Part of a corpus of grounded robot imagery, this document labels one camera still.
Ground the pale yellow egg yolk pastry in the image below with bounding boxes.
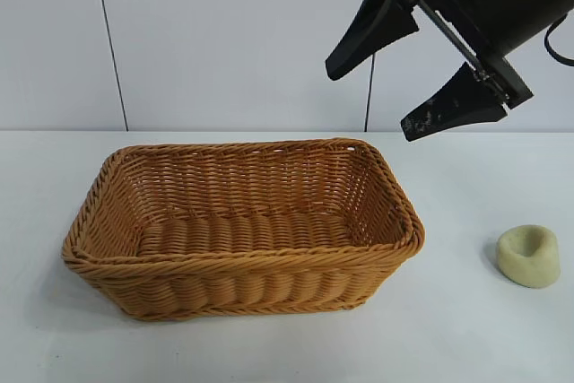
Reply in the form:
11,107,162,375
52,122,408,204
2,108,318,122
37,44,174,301
496,225,561,289

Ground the tan woven wicker basket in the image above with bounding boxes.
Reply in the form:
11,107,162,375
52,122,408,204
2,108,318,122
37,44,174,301
61,136,426,322

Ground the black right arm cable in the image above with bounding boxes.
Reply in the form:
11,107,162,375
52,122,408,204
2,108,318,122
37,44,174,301
544,19,574,64

